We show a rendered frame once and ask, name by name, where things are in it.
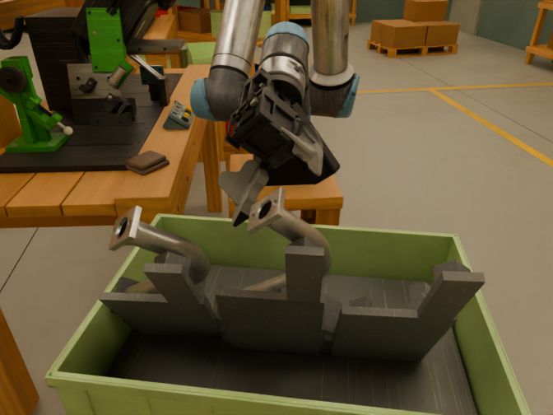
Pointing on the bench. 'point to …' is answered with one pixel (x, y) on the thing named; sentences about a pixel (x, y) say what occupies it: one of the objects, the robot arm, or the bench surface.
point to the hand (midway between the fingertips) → (276, 207)
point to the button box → (178, 118)
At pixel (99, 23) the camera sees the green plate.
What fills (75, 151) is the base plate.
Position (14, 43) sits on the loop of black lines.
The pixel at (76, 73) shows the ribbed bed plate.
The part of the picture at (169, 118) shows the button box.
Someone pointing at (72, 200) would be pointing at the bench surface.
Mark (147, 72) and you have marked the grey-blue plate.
